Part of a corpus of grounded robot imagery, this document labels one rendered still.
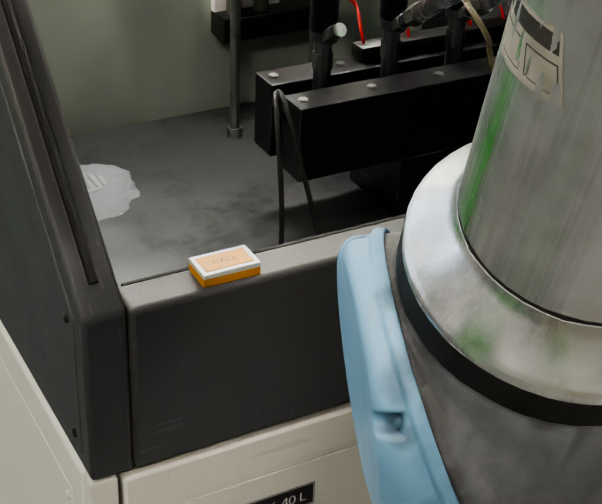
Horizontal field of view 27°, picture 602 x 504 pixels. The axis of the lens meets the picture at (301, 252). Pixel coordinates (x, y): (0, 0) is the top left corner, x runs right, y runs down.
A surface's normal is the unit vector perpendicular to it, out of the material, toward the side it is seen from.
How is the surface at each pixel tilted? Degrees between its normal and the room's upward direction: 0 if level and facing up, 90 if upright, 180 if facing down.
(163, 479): 90
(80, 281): 43
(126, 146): 0
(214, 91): 90
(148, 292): 0
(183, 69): 90
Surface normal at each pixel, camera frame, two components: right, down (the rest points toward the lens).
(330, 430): 0.47, 0.47
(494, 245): -0.84, 0.38
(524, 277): -0.64, 0.57
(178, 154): 0.04, -0.85
